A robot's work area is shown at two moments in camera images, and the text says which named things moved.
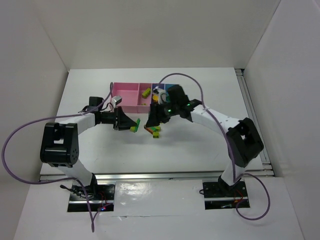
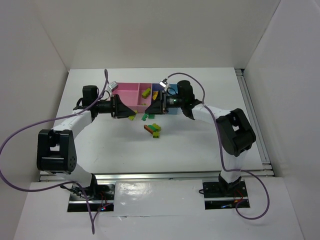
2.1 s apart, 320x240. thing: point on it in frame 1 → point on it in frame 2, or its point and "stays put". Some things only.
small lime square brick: (156, 135) stays put
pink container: (132, 101) stays put
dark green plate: (136, 127) → (144, 117)
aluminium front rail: (252, 176) stays put
